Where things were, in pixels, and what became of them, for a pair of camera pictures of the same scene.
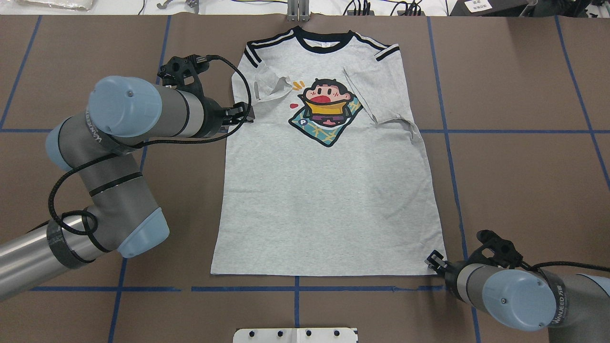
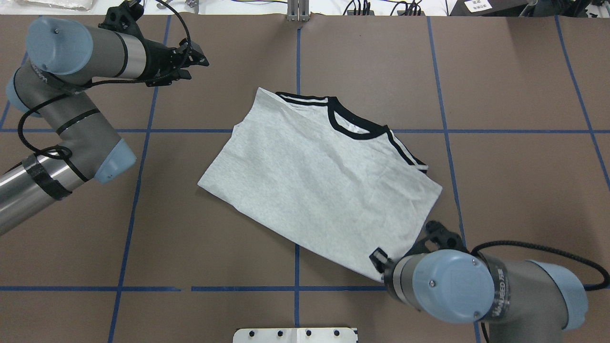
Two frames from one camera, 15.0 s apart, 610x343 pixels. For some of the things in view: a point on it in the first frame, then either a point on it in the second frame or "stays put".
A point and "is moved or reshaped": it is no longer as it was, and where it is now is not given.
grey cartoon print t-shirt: (331, 177) is moved or reshaped
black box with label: (487, 7) stays put
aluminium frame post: (298, 10) stays put
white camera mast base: (295, 335) stays put
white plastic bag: (80, 5) stays put
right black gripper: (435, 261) -> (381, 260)
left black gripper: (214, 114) -> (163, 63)
